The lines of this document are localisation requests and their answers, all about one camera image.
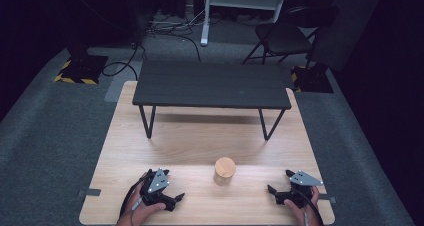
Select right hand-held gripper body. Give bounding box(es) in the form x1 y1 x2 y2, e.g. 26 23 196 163
275 169 325 209

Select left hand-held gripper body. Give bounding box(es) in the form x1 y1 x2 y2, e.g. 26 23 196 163
139 167 178 213

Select wooden cylinder block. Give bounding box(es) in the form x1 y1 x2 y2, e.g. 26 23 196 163
212 156 237 187

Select person's right hand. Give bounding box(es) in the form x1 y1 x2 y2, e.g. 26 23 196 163
283 185 323 226

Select person's left hand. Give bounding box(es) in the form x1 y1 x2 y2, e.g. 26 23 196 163
116 173 167 226

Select grey tape strip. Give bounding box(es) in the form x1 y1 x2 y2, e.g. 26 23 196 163
77 187 102 198
318 193 337 205

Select black stand base striped tape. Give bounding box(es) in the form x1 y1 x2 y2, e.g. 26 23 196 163
53 44 110 86
290 63 335 95

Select black shelf with metal legs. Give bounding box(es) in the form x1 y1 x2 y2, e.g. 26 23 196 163
132 59 293 142

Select black folding chair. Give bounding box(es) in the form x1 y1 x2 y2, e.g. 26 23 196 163
241 5 340 67

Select grey upright panel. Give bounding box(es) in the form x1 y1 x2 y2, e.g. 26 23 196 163
312 0 388 72

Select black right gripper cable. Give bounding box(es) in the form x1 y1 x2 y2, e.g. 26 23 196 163
293 188 325 226

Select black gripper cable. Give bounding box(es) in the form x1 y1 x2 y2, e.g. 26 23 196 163
118 177 148 226
293 188 325 226

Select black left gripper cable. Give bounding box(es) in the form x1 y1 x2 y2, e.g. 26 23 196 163
118 177 148 226

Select black floor cable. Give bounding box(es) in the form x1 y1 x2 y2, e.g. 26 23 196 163
101 41 148 82

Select bundle of floor cables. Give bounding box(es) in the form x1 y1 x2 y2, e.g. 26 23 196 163
145 9 214 63

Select white metal stand frame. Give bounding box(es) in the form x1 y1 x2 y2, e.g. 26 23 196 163
199 0 290 47

